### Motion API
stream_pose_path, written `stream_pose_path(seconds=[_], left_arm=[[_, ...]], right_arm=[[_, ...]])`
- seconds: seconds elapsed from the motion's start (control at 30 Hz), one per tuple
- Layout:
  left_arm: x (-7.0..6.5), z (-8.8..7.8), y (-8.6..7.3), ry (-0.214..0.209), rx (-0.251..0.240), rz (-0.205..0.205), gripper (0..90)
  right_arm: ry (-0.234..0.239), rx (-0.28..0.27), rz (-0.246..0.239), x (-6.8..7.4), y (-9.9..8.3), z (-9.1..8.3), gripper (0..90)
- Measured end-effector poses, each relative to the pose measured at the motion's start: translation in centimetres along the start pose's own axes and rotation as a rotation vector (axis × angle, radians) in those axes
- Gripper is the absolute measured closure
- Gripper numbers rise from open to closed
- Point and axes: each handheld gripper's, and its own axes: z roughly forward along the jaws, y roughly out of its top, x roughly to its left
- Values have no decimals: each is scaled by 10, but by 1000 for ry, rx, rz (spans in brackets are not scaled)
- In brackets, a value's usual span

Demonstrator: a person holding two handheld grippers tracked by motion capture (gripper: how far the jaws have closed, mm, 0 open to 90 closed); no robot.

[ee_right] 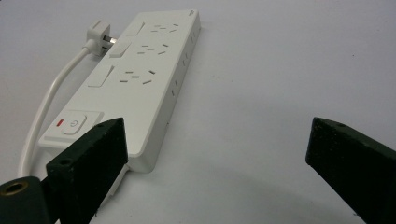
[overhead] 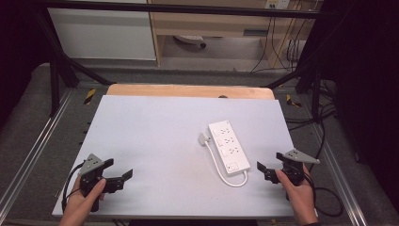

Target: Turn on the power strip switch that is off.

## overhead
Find white cabinet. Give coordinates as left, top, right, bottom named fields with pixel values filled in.
left=47, top=8, right=157, bottom=61

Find white extension socket with cord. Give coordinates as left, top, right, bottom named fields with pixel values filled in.
left=173, top=35, right=208, bottom=49

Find white power strip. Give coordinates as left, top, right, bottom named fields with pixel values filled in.
left=207, top=120, right=251, bottom=177

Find black floor cables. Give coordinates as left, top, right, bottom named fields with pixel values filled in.
left=283, top=79, right=338, bottom=172

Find white power strip cable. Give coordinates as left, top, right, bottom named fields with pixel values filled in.
left=204, top=142, right=248, bottom=188

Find person's right hand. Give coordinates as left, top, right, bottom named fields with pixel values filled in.
left=275, top=169, right=319, bottom=226

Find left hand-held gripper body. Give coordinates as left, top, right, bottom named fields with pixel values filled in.
left=78, top=153, right=126, bottom=213

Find light wooden desk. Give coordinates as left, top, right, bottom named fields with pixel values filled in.
left=147, top=0, right=314, bottom=69

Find aluminium rail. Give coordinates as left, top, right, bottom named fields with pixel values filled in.
left=0, top=89, right=76, bottom=208
left=309, top=121, right=370, bottom=226

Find white wall socket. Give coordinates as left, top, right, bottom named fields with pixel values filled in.
left=264, top=0, right=291, bottom=9

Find black hanging cables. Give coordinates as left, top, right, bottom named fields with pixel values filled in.
left=250, top=15, right=303, bottom=73

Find white plug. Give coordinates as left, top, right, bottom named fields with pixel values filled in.
left=198, top=132, right=211, bottom=147

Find black metal frame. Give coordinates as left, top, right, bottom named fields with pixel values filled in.
left=31, top=0, right=324, bottom=118

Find dark curtain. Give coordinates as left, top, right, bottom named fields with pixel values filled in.
left=300, top=0, right=399, bottom=205
left=0, top=0, right=48, bottom=126

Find person's left hand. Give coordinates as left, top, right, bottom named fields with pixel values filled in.
left=59, top=178, right=107, bottom=226

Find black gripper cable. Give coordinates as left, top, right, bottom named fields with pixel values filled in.
left=302, top=170, right=344, bottom=218
left=61, top=161, right=88, bottom=215

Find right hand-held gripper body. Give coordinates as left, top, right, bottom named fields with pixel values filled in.
left=264, top=148, right=321, bottom=202

